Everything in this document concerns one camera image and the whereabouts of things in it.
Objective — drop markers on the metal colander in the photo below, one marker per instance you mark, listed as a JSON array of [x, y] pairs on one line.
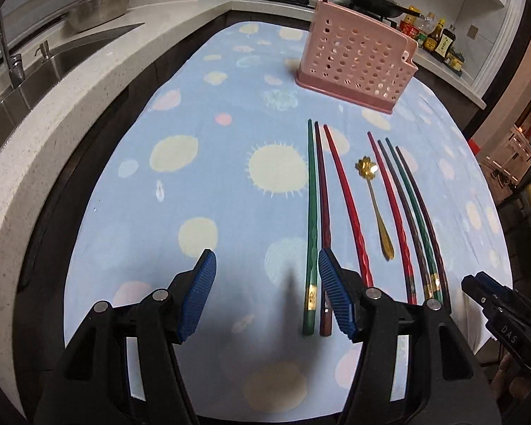
[[97, 9]]

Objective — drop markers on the stainless steel sink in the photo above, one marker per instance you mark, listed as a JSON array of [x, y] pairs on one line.
[[71, 59]]

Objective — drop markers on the small chrome sink dispenser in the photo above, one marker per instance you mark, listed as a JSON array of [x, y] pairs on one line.
[[43, 51]]

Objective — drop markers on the brown sauce bottle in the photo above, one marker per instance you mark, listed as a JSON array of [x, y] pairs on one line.
[[433, 40]]

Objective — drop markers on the white stone countertop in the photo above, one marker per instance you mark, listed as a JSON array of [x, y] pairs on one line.
[[71, 110]]

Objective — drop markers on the dark soy sauce bottle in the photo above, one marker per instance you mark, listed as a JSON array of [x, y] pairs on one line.
[[446, 44]]

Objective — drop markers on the wall socket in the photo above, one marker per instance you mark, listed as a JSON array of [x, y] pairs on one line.
[[472, 32]]

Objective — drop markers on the chrome faucet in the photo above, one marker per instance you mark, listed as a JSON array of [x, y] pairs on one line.
[[13, 62]]

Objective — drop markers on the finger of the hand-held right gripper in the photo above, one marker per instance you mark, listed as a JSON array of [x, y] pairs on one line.
[[478, 294], [493, 285]]

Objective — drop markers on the blue printed tablecloth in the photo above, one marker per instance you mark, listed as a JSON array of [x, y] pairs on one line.
[[203, 141]]

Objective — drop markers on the small jars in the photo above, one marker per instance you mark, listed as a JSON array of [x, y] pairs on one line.
[[455, 62]]

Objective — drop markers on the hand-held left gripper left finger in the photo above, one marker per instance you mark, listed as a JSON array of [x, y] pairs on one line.
[[199, 292]]

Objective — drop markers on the green chopstick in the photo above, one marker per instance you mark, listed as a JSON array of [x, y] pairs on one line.
[[413, 203], [310, 212]]

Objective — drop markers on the brown chopstick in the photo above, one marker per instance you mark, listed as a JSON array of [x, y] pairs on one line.
[[401, 203]]

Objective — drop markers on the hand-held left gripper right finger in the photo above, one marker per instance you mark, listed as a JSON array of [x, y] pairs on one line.
[[334, 292]]

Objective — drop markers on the clear plastic bottle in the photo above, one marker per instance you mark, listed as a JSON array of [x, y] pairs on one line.
[[428, 24]]

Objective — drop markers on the pink perforated utensil basket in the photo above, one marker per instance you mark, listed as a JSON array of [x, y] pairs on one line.
[[358, 62]]

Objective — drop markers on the red chopstick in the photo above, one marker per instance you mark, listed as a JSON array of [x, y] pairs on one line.
[[345, 195], [390, 203]]

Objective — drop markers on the purple chopstick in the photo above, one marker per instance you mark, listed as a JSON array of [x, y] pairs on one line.
[[425, 203]]

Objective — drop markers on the gold flower spoon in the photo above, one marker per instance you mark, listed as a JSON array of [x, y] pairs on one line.
[[376, 212]]

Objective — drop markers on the white cabinet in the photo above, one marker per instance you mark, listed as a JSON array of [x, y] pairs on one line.
[[511, 152]]

